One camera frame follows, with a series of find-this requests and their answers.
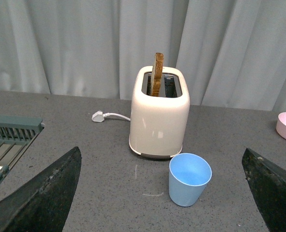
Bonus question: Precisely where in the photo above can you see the grey curtain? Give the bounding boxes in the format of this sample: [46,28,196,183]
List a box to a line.
[0,0,286,112]

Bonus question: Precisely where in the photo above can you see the cream two-slot toaster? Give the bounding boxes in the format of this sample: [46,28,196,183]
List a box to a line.
[129,66,190,159]

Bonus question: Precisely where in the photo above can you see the camera left gripper black right finger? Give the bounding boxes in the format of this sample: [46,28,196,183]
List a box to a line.
[242,148,286,232]

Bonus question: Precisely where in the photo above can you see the camera left gripper black left finger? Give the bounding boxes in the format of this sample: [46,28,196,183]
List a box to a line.
[0,147,82,232]

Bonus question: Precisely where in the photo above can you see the green dish drying rack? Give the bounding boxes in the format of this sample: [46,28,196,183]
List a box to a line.
[0,115,45,184]

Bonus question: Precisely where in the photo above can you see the white toaster power cable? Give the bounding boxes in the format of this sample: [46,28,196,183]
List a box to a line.
[91,110,131,123]

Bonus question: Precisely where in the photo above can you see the light blue plastic cup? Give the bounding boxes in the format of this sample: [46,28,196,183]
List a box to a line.
[168,153,212,207]

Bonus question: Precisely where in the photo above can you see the slice of brown toast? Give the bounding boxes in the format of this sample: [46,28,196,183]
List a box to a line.
[151,53,164,97]

